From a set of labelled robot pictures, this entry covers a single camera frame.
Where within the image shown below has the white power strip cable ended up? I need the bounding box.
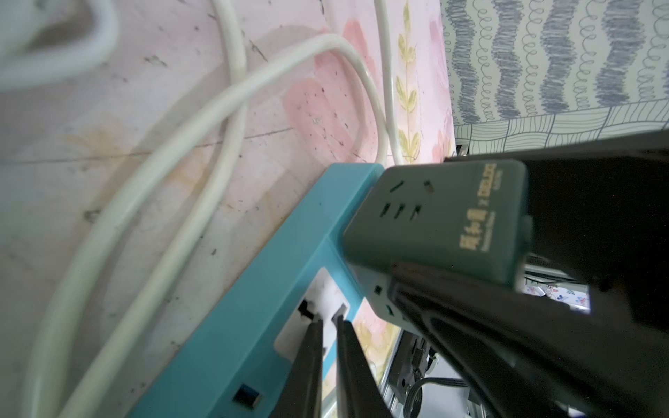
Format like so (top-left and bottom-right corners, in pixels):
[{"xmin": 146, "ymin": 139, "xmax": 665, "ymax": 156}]
[{"xmin": 20, "ymin": 0, "xmax": 403, "ymax": 418}]

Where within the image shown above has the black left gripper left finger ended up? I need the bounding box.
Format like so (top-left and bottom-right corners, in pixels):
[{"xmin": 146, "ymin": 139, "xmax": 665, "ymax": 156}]
[{"xmin": 270, "ymin": 320, "xmax": 323, "ymax": 418}]

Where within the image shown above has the teal USB power strip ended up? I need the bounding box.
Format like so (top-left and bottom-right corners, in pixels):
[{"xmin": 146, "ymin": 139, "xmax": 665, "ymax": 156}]
[{"xmin": 131, "ymin": 164, "xmax": 383, "ymax": 417}]

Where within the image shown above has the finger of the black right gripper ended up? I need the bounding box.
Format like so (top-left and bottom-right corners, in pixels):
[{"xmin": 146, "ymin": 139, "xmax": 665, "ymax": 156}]
[
  {"xmin": 443, "ymin": 130, "xmax": 669, "ymax": 335},
  {"xmin": 389, "ymin": 263, "xmax": 668, "ymax": 417}
]

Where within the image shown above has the dark green dragon cube adapter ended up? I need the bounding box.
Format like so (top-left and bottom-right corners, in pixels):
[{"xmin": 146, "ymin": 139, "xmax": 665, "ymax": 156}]
[{"xmin": 341, "ymin": 158, "xmax": 533, "ymax": 289}]

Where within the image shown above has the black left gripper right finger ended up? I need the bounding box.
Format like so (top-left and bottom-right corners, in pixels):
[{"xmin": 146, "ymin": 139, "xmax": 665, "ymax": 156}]
[{"xmin": 334, "ymin": 315, "xmax": 392, "ymax": 418}]

